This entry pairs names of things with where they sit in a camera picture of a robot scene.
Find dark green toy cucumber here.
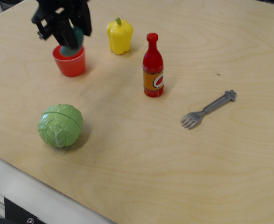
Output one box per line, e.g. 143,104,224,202
60,27,84,57

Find green toy cabbage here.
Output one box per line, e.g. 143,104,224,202
37,104,84,148

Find yellow toy bell pepper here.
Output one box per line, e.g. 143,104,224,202
106,17,133,55

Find red toy ketchup bottle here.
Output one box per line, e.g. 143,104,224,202
142,33,164,97

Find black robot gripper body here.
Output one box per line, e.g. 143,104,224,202
31,0,88,40

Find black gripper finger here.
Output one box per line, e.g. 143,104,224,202
70,4,92,36
50,18,78,49

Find black metal corner bracket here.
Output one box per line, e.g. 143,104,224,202
4,197,45,224

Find grey plastic toy fork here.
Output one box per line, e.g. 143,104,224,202
181,90,237,130

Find red plastic cup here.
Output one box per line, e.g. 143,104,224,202
52,45,85,77

